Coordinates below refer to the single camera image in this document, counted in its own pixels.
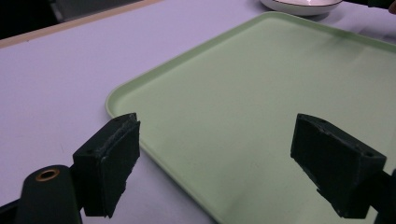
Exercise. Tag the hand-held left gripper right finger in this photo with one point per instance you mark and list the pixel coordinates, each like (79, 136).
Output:
(336, 161)

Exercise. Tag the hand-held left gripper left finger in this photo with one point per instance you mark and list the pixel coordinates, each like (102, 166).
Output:
(106, 165)

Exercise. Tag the light green plastic tray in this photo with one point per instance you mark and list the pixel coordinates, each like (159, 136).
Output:
(264, 118)

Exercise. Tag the white bowl with gold rim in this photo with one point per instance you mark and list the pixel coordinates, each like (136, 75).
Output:
(300, 6)

